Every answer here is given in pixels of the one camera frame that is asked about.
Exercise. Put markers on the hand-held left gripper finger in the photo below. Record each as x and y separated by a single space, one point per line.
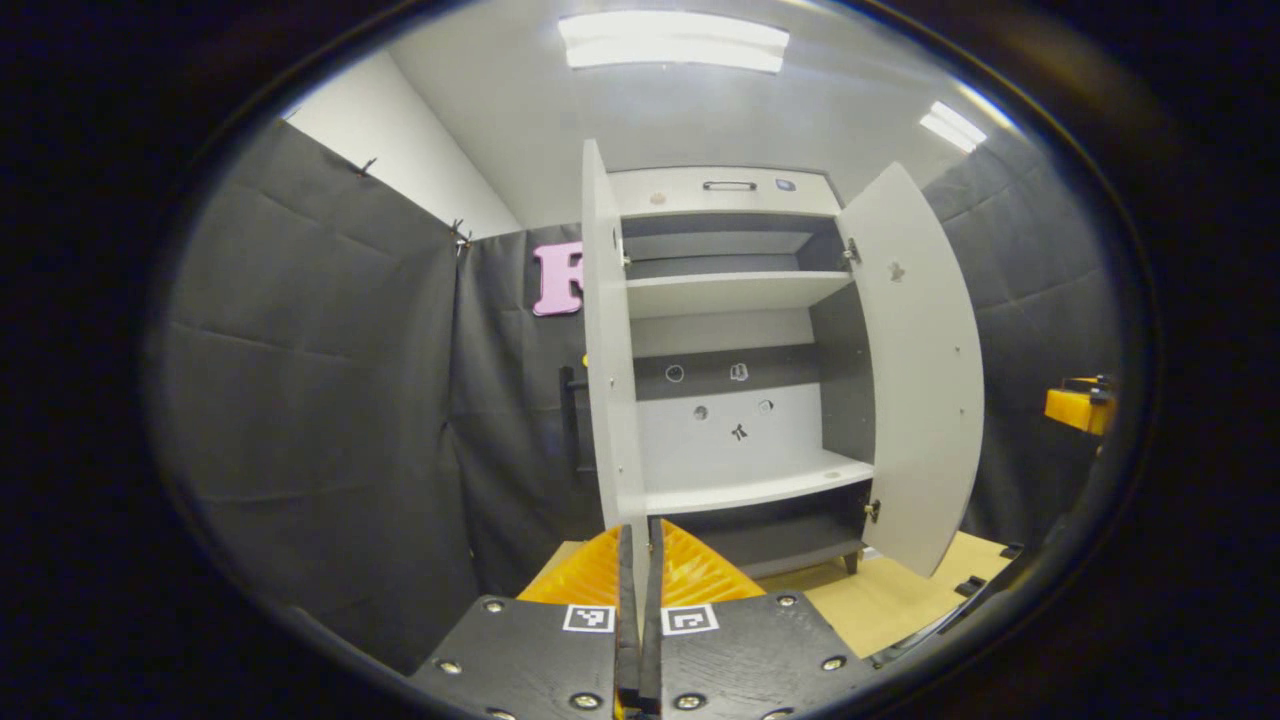
652 620
628 620

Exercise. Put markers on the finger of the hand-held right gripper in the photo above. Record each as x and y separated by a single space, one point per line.
1078 408

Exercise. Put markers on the grey cabinet door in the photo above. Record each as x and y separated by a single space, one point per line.
608 400
920 400

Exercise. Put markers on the grey double-door shoe cabinet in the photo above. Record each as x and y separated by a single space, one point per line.
845 380

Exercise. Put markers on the grey cabinet shelf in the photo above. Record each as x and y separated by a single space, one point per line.
760 485
730 292

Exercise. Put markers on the grey cabinet drawer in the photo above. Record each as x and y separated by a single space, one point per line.
680 195

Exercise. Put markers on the small ceiling light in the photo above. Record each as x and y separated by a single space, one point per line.
952 126

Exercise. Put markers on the black backdrop cloth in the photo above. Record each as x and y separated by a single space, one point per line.
320 400

